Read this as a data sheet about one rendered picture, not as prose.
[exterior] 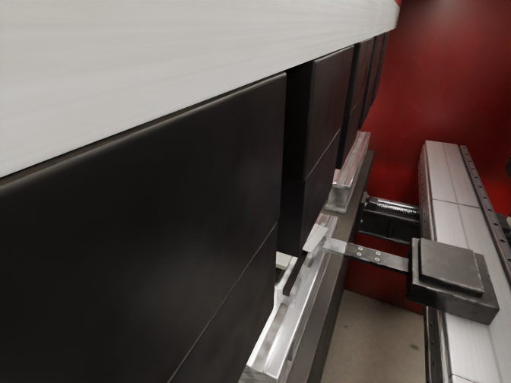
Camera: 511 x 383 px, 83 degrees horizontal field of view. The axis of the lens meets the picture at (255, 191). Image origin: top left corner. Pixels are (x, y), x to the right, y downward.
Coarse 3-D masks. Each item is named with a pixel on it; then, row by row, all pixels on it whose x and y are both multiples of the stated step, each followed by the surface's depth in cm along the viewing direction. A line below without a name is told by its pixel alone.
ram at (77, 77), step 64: (0, 0) 4; (64, 0) 4; (128, 0) 5; (192, 0) 7; (256, 0) 10; (320, 0) 16; (384, 0) 46; (0, 64) 4; (64, 64) 5; (128, 64) 6; (192, 64) 7; (256, 64) 11; (0, 128) 4; (64, 128) 5; (128, 128) 6
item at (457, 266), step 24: (336, 240) 55; (432, 240) 50; (384, 264) 49; (408, 264) 49; (432, 264) 45; (456, 264) 45; (480, 264) 47; (408, 288) 45; (432, 288) 43; (456, 288) 42; (480, 288) 41; (456, 312) 42; (480, 312) 41
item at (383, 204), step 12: (360, 204) 93; (372, 204) 92; (384, 204) 91; (396, 204) 93; (408, 204) 92; (360, 216) 95; (372, 216) 94; (384, 216) 91; (396, 216) 90; (408, 216) 90; (504, 216) 83; (360, 228) 98; (372, 228) 96; (384, 228) 94; (396, 228) 92; (408, 228) 91; (420, 228) 89; (504, 228) 78; (396, 240) 94; (408, 240) 93
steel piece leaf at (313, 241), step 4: (320, 228) 58; (324, 228) 58; (316, 232) 57; (320, 232) 57; (324, 232) 57; (312, 236) 56; (316, 236) 56; (320, 236) 56; (308, 240) 55; (312, 240) 55; (316, 240) 55; (320, 240) 55; (308, 244) 54; (312, 244) 54; (316, 244) 54; (304, 248) 53; (308, 248) 53; (312, 248) 53
